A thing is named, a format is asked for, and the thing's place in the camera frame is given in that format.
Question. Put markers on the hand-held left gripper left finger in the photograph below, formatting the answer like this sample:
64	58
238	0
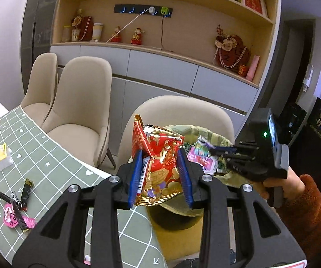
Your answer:
135	180

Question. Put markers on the red and gold snack bag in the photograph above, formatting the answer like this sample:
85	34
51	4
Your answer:
160	167

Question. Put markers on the pink strip wrapper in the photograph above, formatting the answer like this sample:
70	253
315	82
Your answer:
30	222

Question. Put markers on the person's right hand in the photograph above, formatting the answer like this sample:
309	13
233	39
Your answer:
294	189

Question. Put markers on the white wall intercom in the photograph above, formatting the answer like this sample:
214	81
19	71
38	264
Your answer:
308	78

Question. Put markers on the glass jar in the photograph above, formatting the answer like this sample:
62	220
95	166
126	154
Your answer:
66	33

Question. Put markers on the person's right forearm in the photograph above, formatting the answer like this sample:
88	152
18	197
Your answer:
308	220

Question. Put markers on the small red box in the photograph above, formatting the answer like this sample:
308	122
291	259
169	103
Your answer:
243	70

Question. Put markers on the pink and purple wrapper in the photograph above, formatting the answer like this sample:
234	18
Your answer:
202	156

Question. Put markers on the pink piglet wrapper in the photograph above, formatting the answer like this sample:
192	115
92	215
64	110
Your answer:
10	215

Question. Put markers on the white cup with lid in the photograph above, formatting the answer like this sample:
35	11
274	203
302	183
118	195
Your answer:
97	32

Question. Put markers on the green charger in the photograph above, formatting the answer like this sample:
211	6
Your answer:
166	11

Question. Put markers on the red fortune figurine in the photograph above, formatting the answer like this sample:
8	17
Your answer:
135	36
116	35

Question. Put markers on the green grid tablecloth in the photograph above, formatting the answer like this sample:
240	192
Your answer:
65	167

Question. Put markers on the black stick sachet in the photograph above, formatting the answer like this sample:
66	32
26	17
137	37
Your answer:
1	194
21	221
26	191

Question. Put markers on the black and white wrapper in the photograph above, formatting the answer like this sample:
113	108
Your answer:
16	198

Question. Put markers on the bin with yellow bag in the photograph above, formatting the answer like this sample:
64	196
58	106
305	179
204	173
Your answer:
230	180

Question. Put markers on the red framed picture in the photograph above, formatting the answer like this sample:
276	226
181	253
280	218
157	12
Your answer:
252	1

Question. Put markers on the white box with yellow insert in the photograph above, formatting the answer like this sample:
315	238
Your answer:
0	160

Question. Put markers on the brown decorated handbag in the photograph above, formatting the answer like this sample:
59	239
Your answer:
233	53

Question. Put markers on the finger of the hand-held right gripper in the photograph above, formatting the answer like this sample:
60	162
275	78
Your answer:
234	162
227	149

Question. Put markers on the small jar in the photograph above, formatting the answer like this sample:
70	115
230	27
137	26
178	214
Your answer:
75	35

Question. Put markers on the pink bottle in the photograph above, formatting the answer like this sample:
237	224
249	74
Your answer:
253	68

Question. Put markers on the dark glass door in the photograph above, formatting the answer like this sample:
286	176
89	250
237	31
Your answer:
37	33

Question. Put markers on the beige chair with cushion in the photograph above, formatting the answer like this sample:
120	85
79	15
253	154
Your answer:
177	111

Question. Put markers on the black power strip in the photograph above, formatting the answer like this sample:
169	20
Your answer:
121	9

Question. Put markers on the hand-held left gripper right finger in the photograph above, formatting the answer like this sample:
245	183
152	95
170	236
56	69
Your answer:
184	176

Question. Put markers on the wooden shelf cabinet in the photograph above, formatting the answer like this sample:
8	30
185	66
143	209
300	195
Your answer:
160	67

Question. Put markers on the white charger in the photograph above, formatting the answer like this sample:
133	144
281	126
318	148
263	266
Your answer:
152	10

